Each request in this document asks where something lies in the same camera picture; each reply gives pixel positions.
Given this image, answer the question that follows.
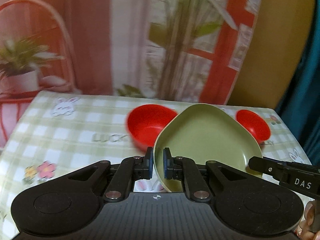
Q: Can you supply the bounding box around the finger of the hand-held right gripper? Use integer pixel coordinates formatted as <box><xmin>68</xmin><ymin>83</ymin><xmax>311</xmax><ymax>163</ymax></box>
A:
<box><xmin>248</xmin><ymin>156</ymin><xmax>278</xmax><ymax>180</ymax></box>

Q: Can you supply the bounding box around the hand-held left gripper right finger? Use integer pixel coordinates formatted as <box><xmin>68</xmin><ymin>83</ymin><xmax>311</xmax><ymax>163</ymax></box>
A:
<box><xmin>163</xmin><ymin>148</ymin><xmax>251</xmax><ymax>203</ymax></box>

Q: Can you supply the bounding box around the large red bowl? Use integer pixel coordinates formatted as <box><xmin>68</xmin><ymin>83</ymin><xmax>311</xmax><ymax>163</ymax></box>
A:
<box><xmin>127</xmin><ymin>104</ymin><xmax>179</xmax><ymax>153</ymax></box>

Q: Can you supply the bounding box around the small red bowl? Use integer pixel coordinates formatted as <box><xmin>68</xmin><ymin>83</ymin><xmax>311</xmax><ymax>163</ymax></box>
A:
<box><xmin>235</xmin><ymin>109</ymin><xmax>271</xmax><ymax>142</ymax></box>

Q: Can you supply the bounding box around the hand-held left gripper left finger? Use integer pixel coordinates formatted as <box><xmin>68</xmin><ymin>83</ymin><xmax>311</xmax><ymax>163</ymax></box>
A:
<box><xmin>67</xmin><ymin>147</ymin><xmax>154</xmax><ymax>203</ymax></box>

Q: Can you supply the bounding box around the green plate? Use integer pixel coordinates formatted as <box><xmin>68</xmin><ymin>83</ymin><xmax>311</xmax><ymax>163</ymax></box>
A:
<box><xmin>153</xmin><ymin>103</ymin><xmax>264</xmax><ymax>193</ymax></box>

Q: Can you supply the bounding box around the green checked tablecloth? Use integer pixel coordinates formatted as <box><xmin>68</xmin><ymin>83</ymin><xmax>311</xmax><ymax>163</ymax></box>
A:
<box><xmin>0</xmin><ymin>91</ymin><xmax>313</xmax><ymax>232</ymax></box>

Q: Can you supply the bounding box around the person's right hand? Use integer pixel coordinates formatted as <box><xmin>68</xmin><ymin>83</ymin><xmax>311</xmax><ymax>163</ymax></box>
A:
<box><xmin>297</xmin><ymin>200</ymin><xmax>320</xmax><ymax>240</ymax></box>

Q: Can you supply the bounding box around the teal curtain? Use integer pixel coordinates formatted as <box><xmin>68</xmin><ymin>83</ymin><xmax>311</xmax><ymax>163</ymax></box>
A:
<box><xmin>274</xmin><ymin>0</ymin><xmax>320</xmax><ymax>166</ymax></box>

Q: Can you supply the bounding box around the plant printed backdrop cloth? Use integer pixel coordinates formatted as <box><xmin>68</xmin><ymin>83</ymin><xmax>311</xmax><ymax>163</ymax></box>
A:
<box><xmin>0</xmin><ymin>0</ymin><xmax>266</xmax><ymax>142</ymax></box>

